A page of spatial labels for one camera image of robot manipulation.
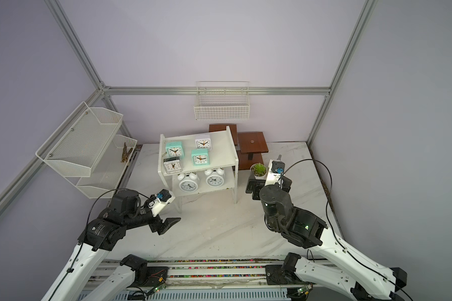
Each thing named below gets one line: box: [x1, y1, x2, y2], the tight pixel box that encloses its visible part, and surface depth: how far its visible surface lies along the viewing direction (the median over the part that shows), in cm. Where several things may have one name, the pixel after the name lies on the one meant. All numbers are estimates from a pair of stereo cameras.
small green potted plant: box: [249, 162, 268, 180], surface depth 98 cm
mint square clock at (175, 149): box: [165, 141, 186, 159], surface depth 70 cm
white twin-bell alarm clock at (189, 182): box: [177, 171, 200, 193], surface depth 77 cm
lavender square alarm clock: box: [194, 134, 212, 151], surface depth 72 cm
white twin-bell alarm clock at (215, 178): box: [204, 167, 226, 188], surface depth 79 cm
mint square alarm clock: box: [190, 148, 211, 167], surface depth 67 cm
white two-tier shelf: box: [157, 126, 239, 214], surface depth 76 cm
